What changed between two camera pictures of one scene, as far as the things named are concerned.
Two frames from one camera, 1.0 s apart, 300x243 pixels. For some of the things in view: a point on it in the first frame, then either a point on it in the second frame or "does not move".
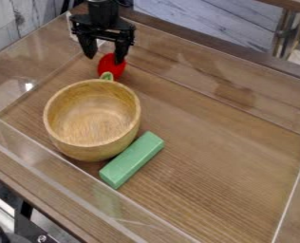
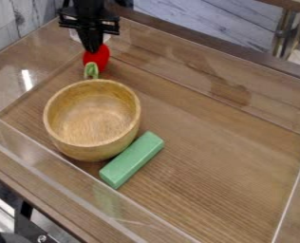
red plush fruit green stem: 106,65 -> 95,61
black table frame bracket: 27,231 does not move
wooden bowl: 90,119 does not move
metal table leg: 289,30 does not move
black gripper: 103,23 -> 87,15
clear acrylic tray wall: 28,156 does not move
